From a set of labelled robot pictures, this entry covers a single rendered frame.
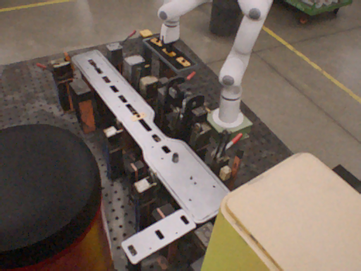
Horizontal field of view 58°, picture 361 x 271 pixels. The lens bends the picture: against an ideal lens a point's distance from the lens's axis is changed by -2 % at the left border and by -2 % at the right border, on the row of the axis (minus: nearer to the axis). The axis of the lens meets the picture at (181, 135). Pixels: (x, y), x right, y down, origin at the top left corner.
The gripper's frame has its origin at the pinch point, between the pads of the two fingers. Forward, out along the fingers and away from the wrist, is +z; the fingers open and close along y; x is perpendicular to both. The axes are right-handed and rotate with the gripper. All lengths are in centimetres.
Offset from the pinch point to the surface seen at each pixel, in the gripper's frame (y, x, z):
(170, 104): 16.2, 24.9, 16.2
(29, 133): 102, 118, -89
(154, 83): 16.8, 9.7, 11.7
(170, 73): 1.8, 4.6, 13.8
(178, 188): 45, 69, 19
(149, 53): -2.0, -22.9, 16.6
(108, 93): 38.1, -4.0, 18.7
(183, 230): 56, 86, 18
